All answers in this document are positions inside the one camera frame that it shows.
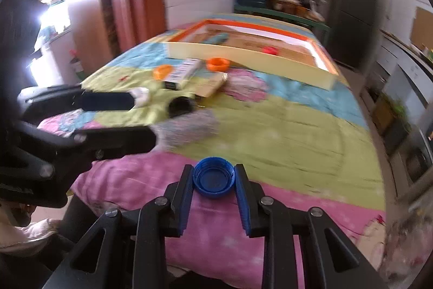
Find colourful cartoon printed blanket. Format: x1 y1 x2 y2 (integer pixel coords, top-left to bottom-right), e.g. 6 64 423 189
37 13 388 289

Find black bottle cap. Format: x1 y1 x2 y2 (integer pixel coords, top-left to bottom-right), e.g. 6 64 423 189
168 97 195 118

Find orange-rimmed shallow cardboard box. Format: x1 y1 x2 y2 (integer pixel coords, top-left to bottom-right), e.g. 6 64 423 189
167 18 339 91

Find cardboard sheets on wall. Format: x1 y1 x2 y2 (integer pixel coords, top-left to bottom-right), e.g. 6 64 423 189
411 6 433 51

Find orange bottle cap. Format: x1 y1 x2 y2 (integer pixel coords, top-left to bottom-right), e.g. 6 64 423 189
206 58 231 73
152 65 174 80

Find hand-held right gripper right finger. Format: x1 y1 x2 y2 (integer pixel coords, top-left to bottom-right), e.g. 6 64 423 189
233 164 389 289

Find grey kitchen counter cabinet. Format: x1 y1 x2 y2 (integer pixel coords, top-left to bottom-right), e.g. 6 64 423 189
363 28 433 174

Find white barcode carton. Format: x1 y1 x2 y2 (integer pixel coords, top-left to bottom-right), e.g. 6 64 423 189
162 59 205 90

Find dark refrigerator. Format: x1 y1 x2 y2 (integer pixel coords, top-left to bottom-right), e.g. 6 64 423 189
326 0 379 69

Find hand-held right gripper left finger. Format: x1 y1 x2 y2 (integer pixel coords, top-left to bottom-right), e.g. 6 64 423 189
44 164 195 289

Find grey fuzzy cloth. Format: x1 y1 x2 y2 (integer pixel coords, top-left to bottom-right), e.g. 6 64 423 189
152 109 220 151

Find white bottle cap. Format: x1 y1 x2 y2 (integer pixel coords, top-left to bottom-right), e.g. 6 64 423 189
130 87 150 107

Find person's left hand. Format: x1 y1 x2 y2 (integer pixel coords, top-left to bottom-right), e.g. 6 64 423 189
9 203 36 227

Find blue bottle cap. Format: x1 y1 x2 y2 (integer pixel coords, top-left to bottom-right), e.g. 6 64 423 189
192 157 235 199

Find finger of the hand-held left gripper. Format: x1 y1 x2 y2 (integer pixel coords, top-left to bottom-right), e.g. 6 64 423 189
18 86 135 122
34 126 158 179

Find teal tube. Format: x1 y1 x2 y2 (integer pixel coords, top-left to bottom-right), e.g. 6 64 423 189
203 33 229 45

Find green canister red top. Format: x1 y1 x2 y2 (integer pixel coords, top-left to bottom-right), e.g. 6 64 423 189
69 50 85 81

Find small gold carton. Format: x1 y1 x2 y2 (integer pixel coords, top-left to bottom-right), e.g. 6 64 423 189
194 72 228 97

